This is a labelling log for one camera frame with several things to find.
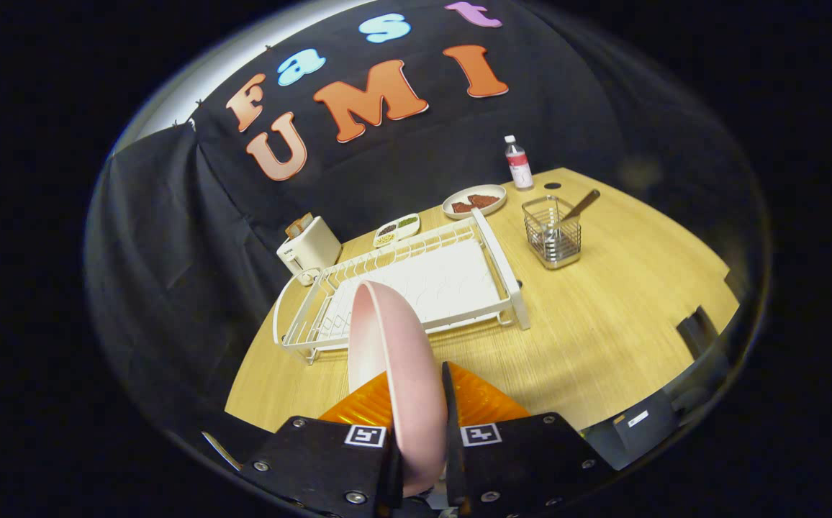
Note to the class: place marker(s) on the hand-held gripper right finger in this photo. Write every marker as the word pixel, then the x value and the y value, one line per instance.
pixel 454 467

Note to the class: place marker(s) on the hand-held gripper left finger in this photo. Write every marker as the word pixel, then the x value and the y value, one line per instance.
pixel 315 460

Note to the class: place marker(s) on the pink plate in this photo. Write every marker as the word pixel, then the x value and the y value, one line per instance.
pixel 409 374

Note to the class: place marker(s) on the white sectioned bean dish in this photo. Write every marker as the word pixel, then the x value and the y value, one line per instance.
pixel 396 232

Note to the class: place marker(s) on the white round food plate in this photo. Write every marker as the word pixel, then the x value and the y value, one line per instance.
pixel 459 196

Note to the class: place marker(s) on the white toaster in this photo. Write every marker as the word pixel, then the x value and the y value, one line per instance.
pixel 312 252

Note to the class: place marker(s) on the toasted bread slice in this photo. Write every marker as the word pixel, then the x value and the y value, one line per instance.
pixel 299 224

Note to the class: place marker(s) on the brown meat slice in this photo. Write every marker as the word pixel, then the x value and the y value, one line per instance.
pixel 484 201
pixel 462 208

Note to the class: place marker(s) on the black backdrop cloth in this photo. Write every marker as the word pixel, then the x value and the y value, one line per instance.
pixel 387 165

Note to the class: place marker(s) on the clear bottle with red label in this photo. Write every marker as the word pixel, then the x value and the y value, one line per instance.
pixel 520 169

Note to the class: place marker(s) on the black table edge bracket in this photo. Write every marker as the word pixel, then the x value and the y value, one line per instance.
pixel 697 332

